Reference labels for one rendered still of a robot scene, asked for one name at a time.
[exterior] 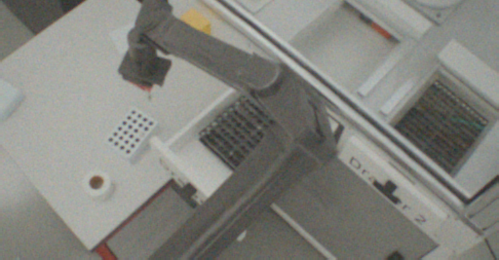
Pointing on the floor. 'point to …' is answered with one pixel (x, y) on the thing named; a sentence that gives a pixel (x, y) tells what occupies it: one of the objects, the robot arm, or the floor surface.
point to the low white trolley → (98, 128)
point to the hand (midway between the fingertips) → (147, 88)
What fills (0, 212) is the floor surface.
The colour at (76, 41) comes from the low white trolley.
